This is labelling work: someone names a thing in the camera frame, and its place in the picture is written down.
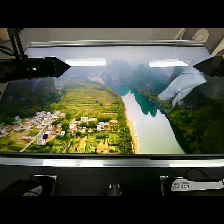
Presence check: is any pale lavender shirt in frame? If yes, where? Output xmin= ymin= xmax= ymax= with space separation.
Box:
xmin=157 ymin=67 xmax=208 ymax=108

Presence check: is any black cable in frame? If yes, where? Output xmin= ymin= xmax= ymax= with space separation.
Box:
xmin=184 ymin=167 xmax=212 ymax=182

